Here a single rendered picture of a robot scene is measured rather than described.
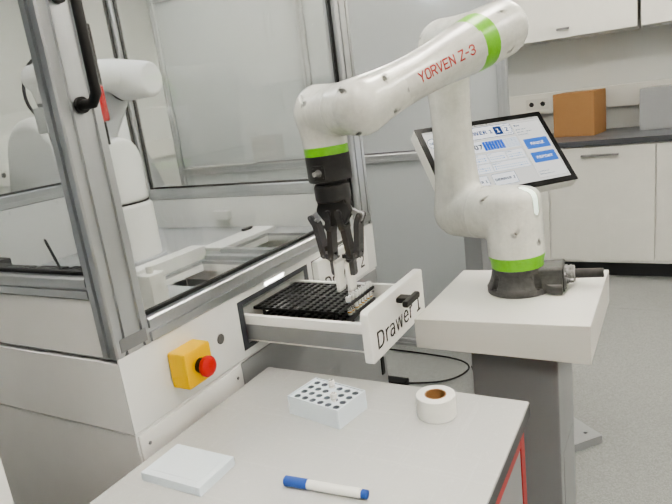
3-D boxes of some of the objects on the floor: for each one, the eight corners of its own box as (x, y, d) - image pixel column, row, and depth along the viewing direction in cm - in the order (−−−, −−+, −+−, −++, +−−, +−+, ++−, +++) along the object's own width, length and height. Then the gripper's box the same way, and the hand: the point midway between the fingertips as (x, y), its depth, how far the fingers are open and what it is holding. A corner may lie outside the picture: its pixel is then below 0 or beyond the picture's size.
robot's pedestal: (599, 552, 167) (595, 300, 149) (585, 638, 142) (578, 349, 124) (493, 526, 182) (477, 294, 164) (464, 600, 157) (441, 336, 139)
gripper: (291, 187, 123) (309, 295, 128) (355, 182, 116) (371, 296, 121) (309, 181, 129) (326, 284, 135) (371, 176, 122) (386, 285, 127)
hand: (345, 275), depth 127 cm, fingers closed
